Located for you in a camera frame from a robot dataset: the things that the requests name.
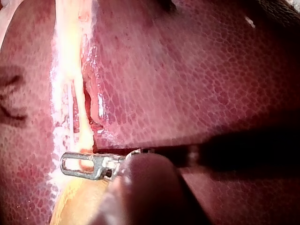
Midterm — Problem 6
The left arm instrument jaw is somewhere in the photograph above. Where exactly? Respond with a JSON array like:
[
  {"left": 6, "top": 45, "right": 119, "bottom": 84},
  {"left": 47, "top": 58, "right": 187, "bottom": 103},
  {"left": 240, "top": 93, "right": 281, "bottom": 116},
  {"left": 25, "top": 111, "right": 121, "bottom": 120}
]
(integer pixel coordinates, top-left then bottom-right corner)
[{"left": 60, "top": 151, "right": 104, "bottom": 181}]

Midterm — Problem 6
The left arm instrument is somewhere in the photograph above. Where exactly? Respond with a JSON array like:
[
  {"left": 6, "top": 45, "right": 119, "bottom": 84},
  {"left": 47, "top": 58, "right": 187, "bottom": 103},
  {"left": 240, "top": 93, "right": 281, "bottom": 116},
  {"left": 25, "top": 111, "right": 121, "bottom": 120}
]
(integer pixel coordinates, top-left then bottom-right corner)
[{"left": 100, "top": 149, "right": 142, "bottom": 182}]

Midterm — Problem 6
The gallbladder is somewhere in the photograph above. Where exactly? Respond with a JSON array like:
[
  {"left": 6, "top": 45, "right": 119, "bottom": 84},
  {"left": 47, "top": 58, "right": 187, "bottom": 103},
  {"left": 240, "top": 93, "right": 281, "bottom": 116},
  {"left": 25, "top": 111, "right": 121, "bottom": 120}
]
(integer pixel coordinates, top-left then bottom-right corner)
[{"left": 48, "top": 179, "right": 116, "bottom": 225}]

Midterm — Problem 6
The thin tube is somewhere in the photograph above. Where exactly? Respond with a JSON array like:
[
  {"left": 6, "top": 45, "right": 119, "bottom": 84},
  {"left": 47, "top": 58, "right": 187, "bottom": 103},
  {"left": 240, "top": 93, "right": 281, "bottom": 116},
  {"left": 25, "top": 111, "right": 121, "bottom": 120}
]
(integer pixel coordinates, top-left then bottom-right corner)
[{"left": 61, "top": 0, "right": 95, "bottom": 153}]

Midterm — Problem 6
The pale fatty tissue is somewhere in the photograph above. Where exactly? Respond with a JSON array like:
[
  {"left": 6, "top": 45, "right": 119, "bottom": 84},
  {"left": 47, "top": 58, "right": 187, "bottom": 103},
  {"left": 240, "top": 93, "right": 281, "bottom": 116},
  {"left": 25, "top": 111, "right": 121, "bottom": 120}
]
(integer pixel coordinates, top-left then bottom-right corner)
[
  {"left": 46, "top": 0, "right": 106, "bottom": 188},
  {"left": 0, "top": 0, "right": 19, "bottom": 49}
]

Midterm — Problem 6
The dark red liver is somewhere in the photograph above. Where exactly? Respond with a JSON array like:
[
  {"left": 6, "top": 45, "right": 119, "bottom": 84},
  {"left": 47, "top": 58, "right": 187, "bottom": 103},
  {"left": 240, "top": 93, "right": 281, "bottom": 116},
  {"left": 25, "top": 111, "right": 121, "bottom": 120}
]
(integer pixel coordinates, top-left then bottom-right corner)
[{"left": 0, "top": 0, "right": 300, "bottom": 225}]

